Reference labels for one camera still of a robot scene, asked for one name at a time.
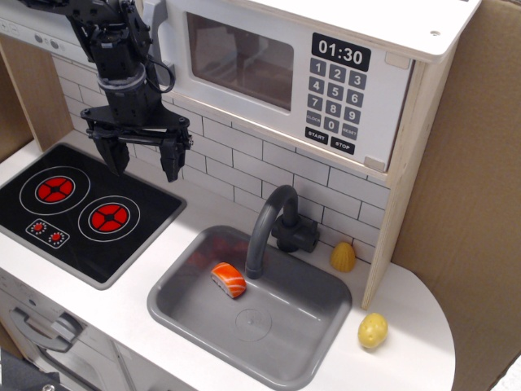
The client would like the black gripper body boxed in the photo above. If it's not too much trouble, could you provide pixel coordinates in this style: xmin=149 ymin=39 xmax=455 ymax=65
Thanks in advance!
xmin=81 ymin=64 xmax=192 ymax=150

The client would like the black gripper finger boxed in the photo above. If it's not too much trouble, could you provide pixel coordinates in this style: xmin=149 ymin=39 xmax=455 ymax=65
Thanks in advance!
xmin=94 ymin=138 xmax=129 ymax=176
xmin=160 ymin=138 xmax=186 ymax=182

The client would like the grey microwave door handle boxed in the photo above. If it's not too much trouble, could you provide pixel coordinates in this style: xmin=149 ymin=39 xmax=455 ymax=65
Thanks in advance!
xmin=142 ymin=0 xmax=174 ymax=71

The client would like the white toy microwave door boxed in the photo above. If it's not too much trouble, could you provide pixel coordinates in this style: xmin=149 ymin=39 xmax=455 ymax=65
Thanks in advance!
xmin=160 ymin=1 xmax=414 ymax=172

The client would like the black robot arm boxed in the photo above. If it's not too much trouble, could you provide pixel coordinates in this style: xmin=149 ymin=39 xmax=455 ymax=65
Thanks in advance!
xmin=23 ymin=1 xmax=192 ymax=182

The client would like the white wooden microwave cabinet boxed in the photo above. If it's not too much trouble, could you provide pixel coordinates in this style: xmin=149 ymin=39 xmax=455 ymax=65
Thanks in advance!
xmin=232 ymin=1 xmax=480 ymax=310

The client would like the black toy induction stove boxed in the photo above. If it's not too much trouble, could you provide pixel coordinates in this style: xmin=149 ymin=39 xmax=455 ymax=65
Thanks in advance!
xmin=1 ymin=143 xmax=186 ymax=290

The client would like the grey range hood panel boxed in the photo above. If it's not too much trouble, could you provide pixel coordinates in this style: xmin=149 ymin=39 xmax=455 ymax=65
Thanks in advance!
xmin=1 ymin=1 xmax=94 ymax=68

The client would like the dark grey toy faucet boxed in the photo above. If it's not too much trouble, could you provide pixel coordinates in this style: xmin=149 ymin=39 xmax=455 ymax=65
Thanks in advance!
xmin=245 ymin=185 xmax=320 ymax=279

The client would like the salmon sushi toy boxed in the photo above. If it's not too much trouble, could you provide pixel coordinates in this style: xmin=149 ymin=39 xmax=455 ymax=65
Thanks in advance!
xmin=211 ymin=262 xmax=247 ymax=299

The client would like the yellow ribbed toy shell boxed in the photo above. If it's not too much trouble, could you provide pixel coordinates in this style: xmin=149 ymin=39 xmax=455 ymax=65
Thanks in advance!
xmin=330 ymin=242 xmax=356 ymax=273

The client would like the white toy oven door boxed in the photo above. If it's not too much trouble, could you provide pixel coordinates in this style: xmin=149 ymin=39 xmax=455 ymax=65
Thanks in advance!
xmin=1 ymin=270 xmax=192 ymax=390

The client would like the grey toy sink basin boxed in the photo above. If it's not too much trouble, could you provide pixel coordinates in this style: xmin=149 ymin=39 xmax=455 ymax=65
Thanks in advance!
xmin=147 ymin=226 xmax=352 ymax=390

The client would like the yellow toy potato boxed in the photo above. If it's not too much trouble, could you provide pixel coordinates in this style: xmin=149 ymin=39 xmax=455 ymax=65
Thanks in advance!
xmin=357 ymin=313 xmax=388 ymax=349

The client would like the brown cardboard panel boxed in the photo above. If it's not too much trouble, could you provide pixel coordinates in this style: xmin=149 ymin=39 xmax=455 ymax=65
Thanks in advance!
xmin=392 ymin=1 xmax=520 ymax=390

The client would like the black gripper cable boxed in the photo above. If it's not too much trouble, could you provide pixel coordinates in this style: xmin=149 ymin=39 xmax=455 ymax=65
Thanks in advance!
xmin=144 ymin=56 xmax=177 ymax=94

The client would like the grey oven door handle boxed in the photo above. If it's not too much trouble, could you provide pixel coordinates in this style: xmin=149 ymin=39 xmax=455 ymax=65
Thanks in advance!
xmin=10 ymin=307 xmax=84 ymax=353

